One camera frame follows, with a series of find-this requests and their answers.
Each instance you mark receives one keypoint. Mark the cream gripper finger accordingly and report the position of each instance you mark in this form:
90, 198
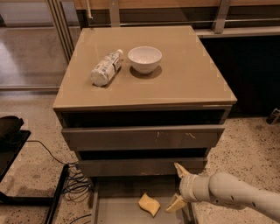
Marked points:
177, 202
181, 171

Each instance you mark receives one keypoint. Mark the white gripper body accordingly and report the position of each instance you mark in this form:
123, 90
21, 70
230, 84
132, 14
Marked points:
185, 186

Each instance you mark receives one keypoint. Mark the yellow sponge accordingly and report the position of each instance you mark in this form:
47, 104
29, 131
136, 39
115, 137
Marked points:
149, 204

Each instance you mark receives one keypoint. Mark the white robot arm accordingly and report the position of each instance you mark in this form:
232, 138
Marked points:
223, 189

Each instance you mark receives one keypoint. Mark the grey middle drawer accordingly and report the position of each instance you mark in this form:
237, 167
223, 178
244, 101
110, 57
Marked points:
139, 167

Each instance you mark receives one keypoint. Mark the grey top drawer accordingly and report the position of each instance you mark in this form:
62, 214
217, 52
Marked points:
143, 138

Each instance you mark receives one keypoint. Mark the grey open bottom drawer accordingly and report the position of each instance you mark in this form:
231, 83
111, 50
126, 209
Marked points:
116, 201

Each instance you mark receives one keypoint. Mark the grey drawer cabinet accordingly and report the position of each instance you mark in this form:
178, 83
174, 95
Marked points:
185, 89

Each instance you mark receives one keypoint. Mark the small dark floor object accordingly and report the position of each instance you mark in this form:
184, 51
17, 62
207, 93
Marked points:
273, 117

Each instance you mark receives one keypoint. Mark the white ceramic bowl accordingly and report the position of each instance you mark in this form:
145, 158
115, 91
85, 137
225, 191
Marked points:
144, 59

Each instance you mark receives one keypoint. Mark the clear plastic water bottle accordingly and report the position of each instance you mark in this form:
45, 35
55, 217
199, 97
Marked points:
105, 70

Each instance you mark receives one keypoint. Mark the metal railing frame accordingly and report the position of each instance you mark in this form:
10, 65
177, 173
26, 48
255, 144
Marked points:
210, 18

